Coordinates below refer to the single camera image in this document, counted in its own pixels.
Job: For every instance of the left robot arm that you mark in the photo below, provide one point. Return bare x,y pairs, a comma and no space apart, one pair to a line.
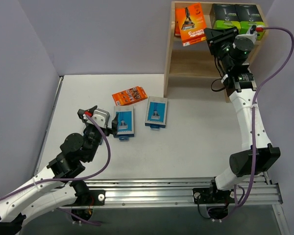
58,184

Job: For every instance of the orange Gillette Fusion5 box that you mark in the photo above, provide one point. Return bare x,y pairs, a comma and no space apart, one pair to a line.
191,24

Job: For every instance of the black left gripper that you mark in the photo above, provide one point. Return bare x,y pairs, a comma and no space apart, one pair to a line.
98,128

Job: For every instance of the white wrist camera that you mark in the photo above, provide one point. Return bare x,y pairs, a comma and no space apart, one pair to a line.
100,117
252,33

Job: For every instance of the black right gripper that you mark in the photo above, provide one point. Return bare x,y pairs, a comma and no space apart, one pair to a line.
220,41

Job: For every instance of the Harry's razor box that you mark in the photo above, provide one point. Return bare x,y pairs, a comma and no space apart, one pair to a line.
125,128
156,112

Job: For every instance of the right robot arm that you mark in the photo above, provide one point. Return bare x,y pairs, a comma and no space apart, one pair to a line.
231,51

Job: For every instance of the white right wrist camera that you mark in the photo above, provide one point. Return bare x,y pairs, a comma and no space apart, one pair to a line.
252,33

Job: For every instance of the black green GilletteLabs box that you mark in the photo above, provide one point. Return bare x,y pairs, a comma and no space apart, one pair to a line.
224,16
248,15

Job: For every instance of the aluminium rail base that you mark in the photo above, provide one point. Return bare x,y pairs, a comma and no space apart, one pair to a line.
151,193

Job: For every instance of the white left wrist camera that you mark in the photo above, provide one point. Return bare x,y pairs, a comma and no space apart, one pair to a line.
100,117

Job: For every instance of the orange styler box back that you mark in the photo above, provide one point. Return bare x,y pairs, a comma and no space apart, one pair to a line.
129,96

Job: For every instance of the orange styler box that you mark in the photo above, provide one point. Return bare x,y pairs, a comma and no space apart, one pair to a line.
176,28
129,96

